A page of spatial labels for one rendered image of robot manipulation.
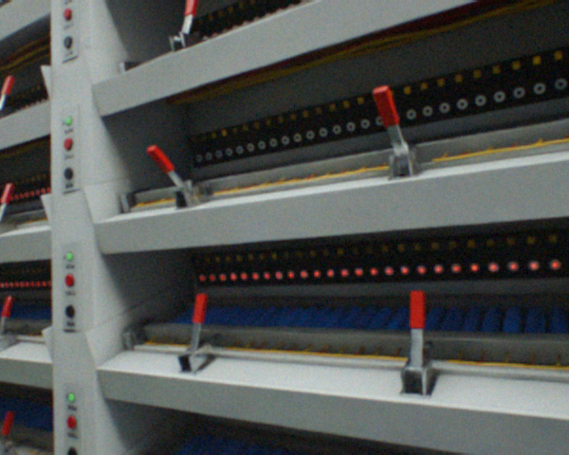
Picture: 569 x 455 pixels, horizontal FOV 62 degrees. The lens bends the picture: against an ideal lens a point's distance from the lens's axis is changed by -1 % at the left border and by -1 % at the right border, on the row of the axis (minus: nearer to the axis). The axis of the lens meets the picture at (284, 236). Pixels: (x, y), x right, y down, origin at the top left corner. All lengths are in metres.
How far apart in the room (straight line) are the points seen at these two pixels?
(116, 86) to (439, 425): 0.56
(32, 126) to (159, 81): 0.28
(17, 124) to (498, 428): 0.79
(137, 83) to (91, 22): 0.14
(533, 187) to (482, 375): 0.17
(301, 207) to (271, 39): 0.19
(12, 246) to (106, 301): 0.23
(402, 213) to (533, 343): 0.16
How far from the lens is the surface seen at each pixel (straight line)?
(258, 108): 0.78
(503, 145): 0.49
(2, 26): 1.00
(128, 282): 0.73
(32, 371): 0.83
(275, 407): 0.52
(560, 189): 0.42
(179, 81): 0.63
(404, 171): 0.48
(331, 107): 0.66
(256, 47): 0.56
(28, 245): 0.83
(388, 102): 0.42
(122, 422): 0.75
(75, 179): 0.73
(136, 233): 0.64
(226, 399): 0.56
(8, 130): 0.92
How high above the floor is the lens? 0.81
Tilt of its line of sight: 4 degrees up
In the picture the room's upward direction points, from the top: 2 degrees counter-clockwise
